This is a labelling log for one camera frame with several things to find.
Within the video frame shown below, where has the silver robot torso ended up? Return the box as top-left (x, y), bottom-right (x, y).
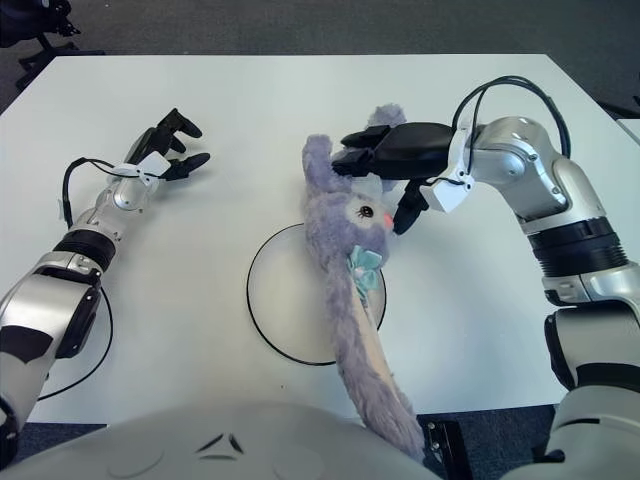
top-left (4, 399), bottom-right (441, 480)

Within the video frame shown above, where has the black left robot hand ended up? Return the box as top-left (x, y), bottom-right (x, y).
top-left (110, 107), bottom-right (211, 190)

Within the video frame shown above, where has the white plate black rim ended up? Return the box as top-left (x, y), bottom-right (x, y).
top-left (246, 223), bottom-right (389, 366)

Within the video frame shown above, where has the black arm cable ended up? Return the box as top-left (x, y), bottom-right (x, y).
top-left (452, 75), bottom-right (572, 166)
top-left (37, 157), bottom-right (131, 401)

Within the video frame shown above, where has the black table bracket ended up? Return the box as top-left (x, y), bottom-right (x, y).
top-left (422, 419), bottom-right (471, 480)

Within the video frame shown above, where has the purple plush bunny doll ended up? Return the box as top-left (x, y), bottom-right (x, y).
top-left (298, 103), bottom-right (426, 464)

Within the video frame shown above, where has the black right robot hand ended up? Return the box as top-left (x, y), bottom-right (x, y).
top-left (332, 119), bottom-right (477, 236)

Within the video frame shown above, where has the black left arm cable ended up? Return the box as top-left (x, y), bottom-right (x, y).
top-left (37, 157), bottom-right (131, 401)

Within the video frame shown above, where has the white neighbouring desk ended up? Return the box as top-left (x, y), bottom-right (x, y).
top-left (617, 118), bottom-right (640, 151)

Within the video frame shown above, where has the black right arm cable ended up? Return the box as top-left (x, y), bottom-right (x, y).
top-left (452, 75), bottom-right (572, 166)

